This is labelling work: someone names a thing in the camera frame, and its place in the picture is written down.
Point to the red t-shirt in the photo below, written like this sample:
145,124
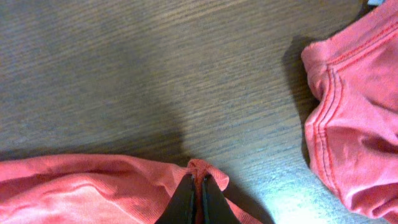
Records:
352,134

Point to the orange printed t-shirt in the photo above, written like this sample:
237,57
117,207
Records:
94,188

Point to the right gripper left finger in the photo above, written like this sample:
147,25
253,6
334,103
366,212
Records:
181,208

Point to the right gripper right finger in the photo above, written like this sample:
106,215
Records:
216,209

